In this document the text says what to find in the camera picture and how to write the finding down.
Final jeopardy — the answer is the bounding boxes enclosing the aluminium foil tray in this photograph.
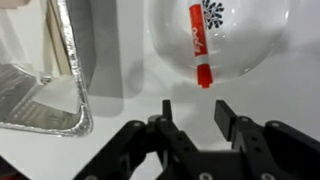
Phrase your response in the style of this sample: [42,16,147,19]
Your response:
[0,0,95,138]

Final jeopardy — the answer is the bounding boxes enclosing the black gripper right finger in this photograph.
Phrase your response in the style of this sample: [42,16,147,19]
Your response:
[213,99,320,180]

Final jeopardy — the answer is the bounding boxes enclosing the red marker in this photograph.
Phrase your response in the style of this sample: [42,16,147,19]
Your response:
[188,2,215,90]

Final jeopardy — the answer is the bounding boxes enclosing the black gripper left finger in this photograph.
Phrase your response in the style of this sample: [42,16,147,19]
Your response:
[73,99,202,180]

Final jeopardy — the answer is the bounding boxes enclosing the white bowl with black pattern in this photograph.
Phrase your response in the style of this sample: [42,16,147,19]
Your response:
[147,0,292,80]

